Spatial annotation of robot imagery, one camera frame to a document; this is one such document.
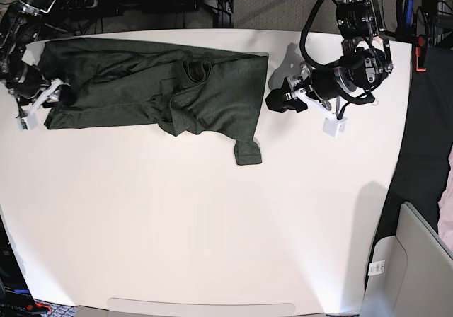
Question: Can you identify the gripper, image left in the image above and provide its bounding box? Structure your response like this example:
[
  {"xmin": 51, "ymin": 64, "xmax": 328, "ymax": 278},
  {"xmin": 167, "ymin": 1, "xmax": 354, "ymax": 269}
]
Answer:
[{"xmin": 6, "ymin": 65, "xmax": 71, "ymax": 107}]

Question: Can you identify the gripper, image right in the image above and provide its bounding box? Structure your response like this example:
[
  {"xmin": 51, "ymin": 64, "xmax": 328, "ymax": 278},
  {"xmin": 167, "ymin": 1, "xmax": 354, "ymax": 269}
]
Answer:
[{"xmin": 265, "ymin": 67, "xmax": 354, "ymax": 114}]

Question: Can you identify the green long-sleeve T-shirt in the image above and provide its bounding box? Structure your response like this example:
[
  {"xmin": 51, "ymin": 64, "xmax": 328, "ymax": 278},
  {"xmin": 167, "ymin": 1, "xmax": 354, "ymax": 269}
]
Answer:
[{"xmin": 38, "ymin": 38, "xmax": 268, "ymax": 166}]

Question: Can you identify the black power strip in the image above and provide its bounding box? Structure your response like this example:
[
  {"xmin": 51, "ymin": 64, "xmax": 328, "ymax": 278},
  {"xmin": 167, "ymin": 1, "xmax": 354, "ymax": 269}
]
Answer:
[{"xmin": 63, "ymin": 0, "xmax": 98, "ymax": 10}]

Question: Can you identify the red clamp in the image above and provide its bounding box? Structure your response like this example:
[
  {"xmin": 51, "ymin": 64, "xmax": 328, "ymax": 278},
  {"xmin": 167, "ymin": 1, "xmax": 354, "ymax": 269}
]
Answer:
[{"xmin": 415, "ymin": 35, "xmax": 428, "ymax": 73}]

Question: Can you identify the dark grey cloth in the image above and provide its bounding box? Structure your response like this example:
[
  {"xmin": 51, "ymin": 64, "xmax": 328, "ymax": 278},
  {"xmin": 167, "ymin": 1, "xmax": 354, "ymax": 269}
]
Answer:
[{"xmin": 374, "ymin": 46, "xmax": 453, "ymax": 250}]

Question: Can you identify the white barcode label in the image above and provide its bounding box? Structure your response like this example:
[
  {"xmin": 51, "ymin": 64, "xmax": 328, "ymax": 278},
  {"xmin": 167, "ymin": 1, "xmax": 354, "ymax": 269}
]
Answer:
[{"xmin": 367, "ymin": 260, "xmax": 385, "ymax": 277}]

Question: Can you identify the black box with red logo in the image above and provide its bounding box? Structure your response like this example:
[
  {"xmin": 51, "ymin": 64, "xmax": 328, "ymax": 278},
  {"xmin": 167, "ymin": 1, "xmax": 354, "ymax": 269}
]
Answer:
[{"xmin": 0, "ymin": 221, "xmax": 52, "ymax": 316}]

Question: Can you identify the grey plastic bin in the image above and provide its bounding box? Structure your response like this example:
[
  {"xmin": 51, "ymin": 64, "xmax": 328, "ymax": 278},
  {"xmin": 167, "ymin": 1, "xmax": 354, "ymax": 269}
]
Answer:
[{"xmin": 360, "ymin": 202, "xmax": 452, "ymax": 316}]

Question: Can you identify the blue handled tool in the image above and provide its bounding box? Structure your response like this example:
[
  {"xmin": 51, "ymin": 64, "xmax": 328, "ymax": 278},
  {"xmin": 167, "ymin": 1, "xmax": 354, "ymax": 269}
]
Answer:
[{"xmin": 403, "ymin": 0, "xmax": 413, "ymax": 30}]

